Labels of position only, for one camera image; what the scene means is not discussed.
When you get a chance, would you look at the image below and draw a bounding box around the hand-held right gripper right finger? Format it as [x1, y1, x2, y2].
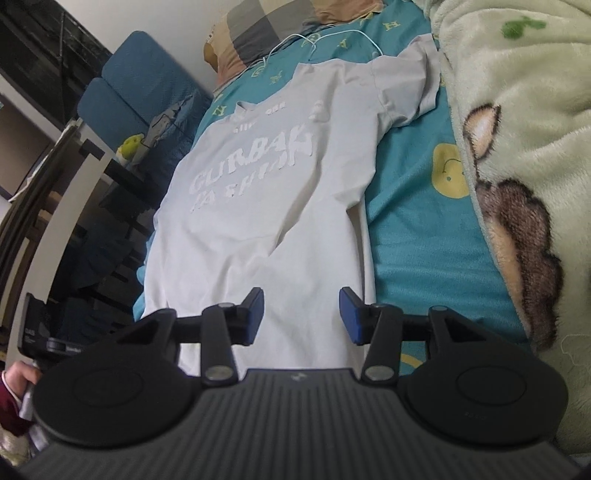
[338, 285, 485, 385]

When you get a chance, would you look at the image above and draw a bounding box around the teal printed bed sheet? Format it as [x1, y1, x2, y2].
[131, 0, 529, 377]

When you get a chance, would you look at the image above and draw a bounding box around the silver refrigerator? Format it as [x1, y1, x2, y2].
[0, 104, 52, 201]

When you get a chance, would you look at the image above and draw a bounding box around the dark table with white edge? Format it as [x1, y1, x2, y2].
[0, 117, 171, 365]

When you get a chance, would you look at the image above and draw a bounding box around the dark barred window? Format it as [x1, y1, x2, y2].
[0, 0, 117, 131]

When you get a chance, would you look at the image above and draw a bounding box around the green printed fleece blanket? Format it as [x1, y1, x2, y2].
[427, 0, 591, 462]

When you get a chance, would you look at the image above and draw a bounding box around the blue covered chair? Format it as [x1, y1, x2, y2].
[102, 30, 215, 139]
[55, 217, 149, 324]
[78, 78, 155, 153]

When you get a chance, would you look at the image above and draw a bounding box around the white t-shirt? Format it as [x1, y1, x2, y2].
[139, 39, 446, 371]

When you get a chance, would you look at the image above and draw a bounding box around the grey cloth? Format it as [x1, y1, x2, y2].
[147, 92, 200, 149]

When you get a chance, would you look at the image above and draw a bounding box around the green plush toy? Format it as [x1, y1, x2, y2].
[116, 134, 145, 163]

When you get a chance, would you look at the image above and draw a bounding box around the white cable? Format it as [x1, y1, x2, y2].
[252, 30, 384, 70]

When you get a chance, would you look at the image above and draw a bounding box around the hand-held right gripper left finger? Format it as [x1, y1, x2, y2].
[115, 287, 266, 387]

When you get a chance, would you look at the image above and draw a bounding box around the checkered pillow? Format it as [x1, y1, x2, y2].
[203, 0, 386, 78]

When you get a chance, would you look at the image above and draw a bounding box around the person's left hand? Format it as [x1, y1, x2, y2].
[2, 361, 38, 398]

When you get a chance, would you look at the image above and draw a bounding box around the brown pillow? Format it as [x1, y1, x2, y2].
[203, 39, 222, 75]

